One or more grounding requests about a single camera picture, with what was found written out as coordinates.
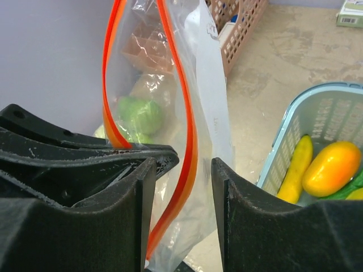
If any yellow star fruit toy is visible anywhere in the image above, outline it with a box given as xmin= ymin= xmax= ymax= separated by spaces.
xmin=346 ymin=188 xmax=363 ymax=200

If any white blue packet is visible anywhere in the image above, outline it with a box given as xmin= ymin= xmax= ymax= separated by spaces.
xmin=218 ymin=14 xmax=238 ymax=44

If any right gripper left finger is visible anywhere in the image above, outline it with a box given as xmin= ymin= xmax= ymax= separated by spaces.
xmin=1 ymin=158 xmax=156 ymax=271

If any small green white box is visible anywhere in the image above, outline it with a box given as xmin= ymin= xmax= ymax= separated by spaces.
xmin=336 ymin=0 xmax=363 ymax=28

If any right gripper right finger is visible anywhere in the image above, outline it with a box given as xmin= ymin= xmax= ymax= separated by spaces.
xmin=211 ymin=158 xmax=362 ymax=271

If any orange mango toy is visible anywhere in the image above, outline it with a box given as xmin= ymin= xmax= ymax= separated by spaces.
xmin=302 ymin=141 xmax=362 ymax=198

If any orange plastic file organizer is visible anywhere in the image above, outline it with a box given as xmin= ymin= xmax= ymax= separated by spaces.
xmin=121 ymin=0 xmax=269 ymax=77

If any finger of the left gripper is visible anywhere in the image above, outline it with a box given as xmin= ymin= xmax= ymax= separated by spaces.
xmin=1 ymin=104 xmax=176 ymax=159
xmin=1 ymin=147 xmax=179 ymax=207

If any yellow banana toy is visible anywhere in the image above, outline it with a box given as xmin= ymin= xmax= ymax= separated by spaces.
xmin=277 ymin=135 xmax=313 ymax=204

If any clear orange-zip bag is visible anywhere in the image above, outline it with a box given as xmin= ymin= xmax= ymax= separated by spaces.
xmin=102 ymin=1 xmax=234 ymax=271
xmin=93 ymin=73 xmax=182 ymax=148

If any green chili pepper toy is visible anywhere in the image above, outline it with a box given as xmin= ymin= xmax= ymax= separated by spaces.
xmin=320 ymin=171 xmax=362 ymax=200

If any light blue plastic basket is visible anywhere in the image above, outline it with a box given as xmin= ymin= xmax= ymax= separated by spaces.
xmin=256 ymin=82 xmax=362 ymax=198

